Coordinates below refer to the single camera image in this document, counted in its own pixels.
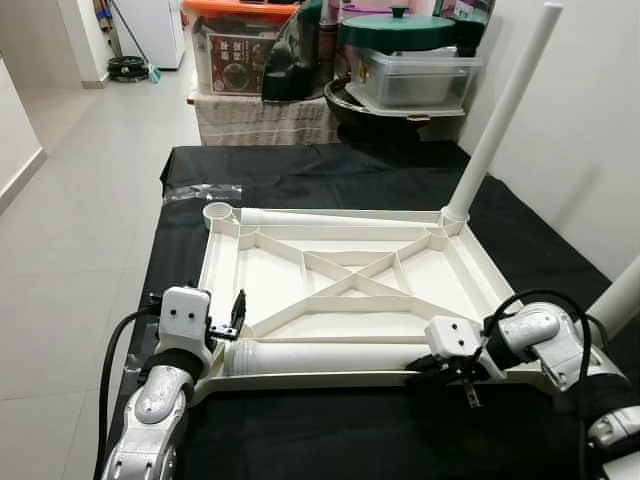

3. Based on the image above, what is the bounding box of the black wok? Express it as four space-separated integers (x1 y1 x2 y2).
323 78 471 136

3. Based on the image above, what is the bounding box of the white plastic table top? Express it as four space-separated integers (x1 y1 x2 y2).
190 200 611 406

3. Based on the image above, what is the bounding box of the black table cloth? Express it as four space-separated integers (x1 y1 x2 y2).
105 140 640 480

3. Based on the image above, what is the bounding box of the storage box with orange lid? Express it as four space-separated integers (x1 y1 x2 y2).
182 0 301 96

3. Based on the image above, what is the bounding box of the mop with dark head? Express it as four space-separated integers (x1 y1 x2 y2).
105 0 161 84

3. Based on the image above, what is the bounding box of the patterned cloth covered bench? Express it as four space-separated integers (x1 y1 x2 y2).
190 92 341 147

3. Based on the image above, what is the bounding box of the clear plastic container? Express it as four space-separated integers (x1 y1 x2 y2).
350 48 483 111

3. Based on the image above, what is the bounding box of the white plastic table leg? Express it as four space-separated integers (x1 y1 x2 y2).
442 2 564 226
222 338 441 377
238 207 448 227
585 255 640 346

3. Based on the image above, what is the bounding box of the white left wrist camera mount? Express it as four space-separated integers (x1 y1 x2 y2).
158 287 213 351

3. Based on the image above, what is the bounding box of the green pot lid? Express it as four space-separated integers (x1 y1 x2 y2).
337 5 461 53

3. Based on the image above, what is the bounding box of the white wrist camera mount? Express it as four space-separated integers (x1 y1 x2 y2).
158 287 213 351
425 317 483 361

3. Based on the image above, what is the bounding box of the clear tape strip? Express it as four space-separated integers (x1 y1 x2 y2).
165 185 243 204

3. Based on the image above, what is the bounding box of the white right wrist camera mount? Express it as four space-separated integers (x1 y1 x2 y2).
425 317 483 361

